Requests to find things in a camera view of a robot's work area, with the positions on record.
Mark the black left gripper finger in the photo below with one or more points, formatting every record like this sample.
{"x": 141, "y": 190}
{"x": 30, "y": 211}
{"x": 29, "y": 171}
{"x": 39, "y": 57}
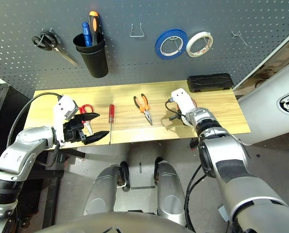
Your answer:
{"x": 95, "y": 137}
{"x": 86, "y": 116}

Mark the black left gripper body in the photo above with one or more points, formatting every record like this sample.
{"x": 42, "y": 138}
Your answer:
{"x": 72, "y": 132}

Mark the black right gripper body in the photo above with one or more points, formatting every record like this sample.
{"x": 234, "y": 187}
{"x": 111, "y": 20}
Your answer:
{"x": 178, "y": 119}

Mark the red tape roll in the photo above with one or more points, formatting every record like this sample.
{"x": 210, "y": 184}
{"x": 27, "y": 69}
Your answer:
{"x": 195, "y": 103}

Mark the orange black needle-nose pliers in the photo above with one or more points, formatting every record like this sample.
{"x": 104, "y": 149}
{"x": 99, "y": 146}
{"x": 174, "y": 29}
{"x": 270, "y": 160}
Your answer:
{"x": 145, "y": 109}

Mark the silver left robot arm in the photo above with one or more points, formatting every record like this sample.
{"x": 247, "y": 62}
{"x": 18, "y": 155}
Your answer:
{"x": 25, "y": 145}

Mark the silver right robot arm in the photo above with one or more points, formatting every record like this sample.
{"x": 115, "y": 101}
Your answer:
{"x": 231, "y": 157}

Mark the dark grey pegboard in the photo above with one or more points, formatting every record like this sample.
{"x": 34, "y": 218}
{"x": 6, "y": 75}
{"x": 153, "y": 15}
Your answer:
{"x": 134, "y": 12}

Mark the black table leg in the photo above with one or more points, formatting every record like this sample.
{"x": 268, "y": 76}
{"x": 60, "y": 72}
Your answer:
{"x": 71, "y": 153}
{"x": 194, "y": 144}

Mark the black plastic tool case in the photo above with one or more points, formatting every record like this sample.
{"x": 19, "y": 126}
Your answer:
{"x": 209, "y": 82}

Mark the silver left robot leg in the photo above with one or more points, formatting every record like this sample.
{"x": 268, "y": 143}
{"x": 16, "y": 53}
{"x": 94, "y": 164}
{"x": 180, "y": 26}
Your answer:
{"x": 103, "y": 189}

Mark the silver robot leg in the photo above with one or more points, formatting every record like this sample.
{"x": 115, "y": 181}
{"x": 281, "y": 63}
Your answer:
{"x": 171, "y": 189}
{"x": 103, "y": 189}

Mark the black plastic cup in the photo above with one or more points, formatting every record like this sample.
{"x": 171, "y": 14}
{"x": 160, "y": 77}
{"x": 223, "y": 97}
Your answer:
{"x": 95, "y": 63}

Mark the silver right robot leg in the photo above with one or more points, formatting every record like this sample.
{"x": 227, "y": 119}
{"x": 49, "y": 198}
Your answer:
{"x": 171, "y": 189}

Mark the white tape roll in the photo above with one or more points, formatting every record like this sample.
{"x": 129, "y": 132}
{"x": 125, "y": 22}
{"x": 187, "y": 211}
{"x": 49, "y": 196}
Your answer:
{"x": 188, "y": 48}

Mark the blue tape roll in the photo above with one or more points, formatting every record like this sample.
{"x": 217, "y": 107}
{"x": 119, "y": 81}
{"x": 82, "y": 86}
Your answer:
{"x": 158, "y": 49}

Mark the white rounded machine body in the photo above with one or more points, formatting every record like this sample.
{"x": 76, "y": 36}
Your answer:
{"x": 263, "y": 116}

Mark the grey robot torso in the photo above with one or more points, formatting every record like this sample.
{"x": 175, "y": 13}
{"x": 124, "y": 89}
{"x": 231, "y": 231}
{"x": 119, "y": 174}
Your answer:
{"x": 110, "y": 224}

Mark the metal peg hook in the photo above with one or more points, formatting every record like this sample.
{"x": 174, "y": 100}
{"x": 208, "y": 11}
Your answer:
{"x": 236, "y": 34}

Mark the grey foot pedal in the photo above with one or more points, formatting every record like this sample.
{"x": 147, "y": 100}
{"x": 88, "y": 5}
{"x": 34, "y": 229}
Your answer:
{"x": 223, "y": 213}

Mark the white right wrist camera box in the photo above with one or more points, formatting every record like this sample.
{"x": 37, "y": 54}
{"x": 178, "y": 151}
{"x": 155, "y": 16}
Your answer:
{"x": 183, "y": 99}

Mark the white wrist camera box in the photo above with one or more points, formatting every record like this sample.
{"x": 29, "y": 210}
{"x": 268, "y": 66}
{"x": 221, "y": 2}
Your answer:
{"x": 183, "y": 99}
{"x": 61, "y": 109}

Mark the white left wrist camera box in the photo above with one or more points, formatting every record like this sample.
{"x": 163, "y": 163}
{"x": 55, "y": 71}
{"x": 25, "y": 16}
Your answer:
{"x": 61, "y": 109}

